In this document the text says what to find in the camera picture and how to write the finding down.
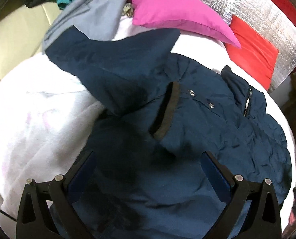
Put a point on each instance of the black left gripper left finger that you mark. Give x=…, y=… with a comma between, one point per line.
x=34, y=218

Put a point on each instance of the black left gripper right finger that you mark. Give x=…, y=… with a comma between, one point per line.
x=263, y=217

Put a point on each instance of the navy blue padded jacket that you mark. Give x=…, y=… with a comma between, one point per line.
x=162, y=111

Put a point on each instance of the white pink bed blanket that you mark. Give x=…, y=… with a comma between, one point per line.
x=47, y=115

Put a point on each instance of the red pillow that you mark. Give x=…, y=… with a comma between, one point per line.
x=257, y=55

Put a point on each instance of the silver foil insulation board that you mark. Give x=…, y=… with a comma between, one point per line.
x=270, y=22

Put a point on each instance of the grey garment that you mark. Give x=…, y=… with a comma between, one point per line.
x=96, y=19

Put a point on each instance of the magenta pillow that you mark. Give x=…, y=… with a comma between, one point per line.
x=187, y=15

